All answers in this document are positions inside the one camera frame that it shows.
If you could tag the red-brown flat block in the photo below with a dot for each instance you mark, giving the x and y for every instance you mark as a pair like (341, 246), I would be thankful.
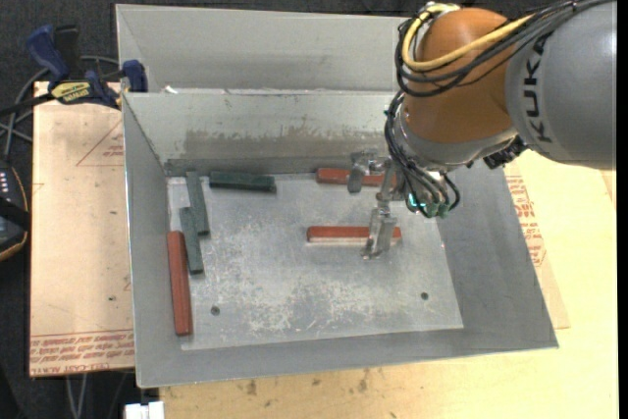
(179, 284)
(336, 234)
(332, 175)

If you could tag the grey metal bin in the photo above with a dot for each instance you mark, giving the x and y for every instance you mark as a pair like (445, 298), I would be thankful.
(319, 294)

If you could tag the brown cardboard board red print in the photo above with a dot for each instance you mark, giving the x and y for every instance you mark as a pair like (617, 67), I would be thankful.
(78, 230)

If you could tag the dark green flat block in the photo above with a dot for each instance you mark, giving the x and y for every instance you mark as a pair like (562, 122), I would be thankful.
(241, 181)
(191, 240)
(197, 203)

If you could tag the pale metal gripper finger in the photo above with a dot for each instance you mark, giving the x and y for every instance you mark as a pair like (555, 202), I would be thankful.
(388, 233)
(373, 235)

